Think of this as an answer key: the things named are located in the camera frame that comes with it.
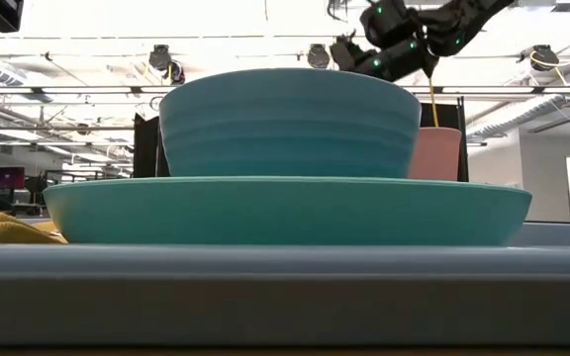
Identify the pink cup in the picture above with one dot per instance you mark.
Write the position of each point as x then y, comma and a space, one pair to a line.
436, 155

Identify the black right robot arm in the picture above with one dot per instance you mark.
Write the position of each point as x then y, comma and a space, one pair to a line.
443, 29

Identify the blue ribbed bowl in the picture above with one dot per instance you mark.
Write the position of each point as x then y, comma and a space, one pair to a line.
290, 128

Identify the long ceiling rail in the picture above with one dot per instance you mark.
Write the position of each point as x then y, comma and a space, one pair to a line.
67, 89

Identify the yellow cloth napkin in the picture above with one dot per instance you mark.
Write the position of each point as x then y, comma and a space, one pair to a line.
3, 230

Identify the teal plate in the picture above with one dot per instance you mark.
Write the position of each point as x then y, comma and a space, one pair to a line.
285, 212

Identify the dark purple monitor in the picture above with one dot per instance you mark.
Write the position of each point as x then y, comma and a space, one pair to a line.
7, 178

